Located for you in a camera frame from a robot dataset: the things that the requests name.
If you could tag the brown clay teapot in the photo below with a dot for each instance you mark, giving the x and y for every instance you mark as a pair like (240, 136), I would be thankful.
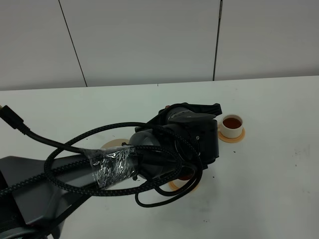
(185, 178)

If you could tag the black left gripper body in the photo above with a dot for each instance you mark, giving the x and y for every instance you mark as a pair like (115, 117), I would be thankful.
(200, 130)

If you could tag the orange coaster far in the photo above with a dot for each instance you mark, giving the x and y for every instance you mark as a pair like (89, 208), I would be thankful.
(232, 140)

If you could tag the orange coaster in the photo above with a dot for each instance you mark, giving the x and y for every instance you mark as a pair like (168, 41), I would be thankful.
(176, 184)
(232, 140)

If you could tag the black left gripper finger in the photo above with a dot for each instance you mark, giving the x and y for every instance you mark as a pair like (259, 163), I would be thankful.
(214, 109)

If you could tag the white teacup far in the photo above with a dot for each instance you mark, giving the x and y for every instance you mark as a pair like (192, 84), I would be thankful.
(231, 126)

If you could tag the beige round teapot saucer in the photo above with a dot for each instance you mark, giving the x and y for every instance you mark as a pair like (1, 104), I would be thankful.
(114, 143)

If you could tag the orange coaster near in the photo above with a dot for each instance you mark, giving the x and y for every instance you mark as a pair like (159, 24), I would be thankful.
(176, 184)

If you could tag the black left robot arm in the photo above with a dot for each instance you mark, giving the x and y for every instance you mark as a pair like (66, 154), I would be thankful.
(168, 154)

